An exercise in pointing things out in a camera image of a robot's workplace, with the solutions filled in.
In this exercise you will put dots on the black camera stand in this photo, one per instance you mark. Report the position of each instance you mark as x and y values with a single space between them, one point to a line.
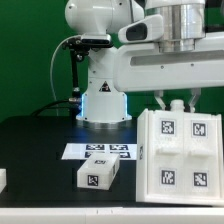
76 66

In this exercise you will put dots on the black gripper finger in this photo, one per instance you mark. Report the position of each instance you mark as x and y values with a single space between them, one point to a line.
158 95
195 95

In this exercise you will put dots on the white tag sheet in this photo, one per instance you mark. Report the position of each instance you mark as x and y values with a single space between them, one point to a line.
81 151

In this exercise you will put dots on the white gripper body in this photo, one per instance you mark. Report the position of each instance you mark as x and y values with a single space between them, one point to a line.
142 67

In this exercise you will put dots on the white cabinet body box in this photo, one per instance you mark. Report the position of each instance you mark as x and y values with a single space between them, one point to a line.
144 164

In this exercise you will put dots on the white door panel with tags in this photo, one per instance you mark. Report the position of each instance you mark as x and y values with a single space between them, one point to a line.
167 151

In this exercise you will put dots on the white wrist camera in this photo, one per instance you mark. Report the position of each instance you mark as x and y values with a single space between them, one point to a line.
149 29

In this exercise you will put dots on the white table border rail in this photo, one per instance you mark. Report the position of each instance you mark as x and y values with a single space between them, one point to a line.
117 215

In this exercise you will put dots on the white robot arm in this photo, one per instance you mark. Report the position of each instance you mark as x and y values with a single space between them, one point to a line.
160 46

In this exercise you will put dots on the white cabinet top block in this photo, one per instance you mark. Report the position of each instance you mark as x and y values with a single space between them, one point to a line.
98 171

